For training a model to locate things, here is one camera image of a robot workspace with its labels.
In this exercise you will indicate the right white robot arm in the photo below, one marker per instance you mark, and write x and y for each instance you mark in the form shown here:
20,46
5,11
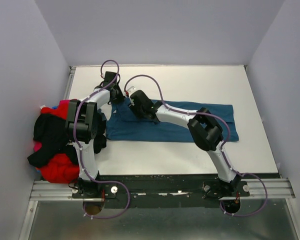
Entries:
204,129

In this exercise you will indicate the black t shirt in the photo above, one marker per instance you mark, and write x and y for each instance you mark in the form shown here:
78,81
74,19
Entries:
42,157

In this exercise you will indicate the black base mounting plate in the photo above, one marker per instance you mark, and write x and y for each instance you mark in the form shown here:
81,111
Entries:
159,191

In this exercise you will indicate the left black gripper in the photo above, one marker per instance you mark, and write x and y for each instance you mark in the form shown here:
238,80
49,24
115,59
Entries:
120,95

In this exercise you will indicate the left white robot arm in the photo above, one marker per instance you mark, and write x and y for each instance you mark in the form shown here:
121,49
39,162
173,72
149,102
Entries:
84,123

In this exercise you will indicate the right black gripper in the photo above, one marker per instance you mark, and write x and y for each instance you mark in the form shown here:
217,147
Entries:
132,105

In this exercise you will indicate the aluminium frame rail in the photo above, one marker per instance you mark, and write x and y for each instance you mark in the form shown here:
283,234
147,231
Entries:
265,188

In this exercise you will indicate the teal blue t shirt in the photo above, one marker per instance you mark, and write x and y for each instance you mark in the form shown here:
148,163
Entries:
123,125

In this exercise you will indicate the red t shirt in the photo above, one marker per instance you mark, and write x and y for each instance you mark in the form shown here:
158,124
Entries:
63,167

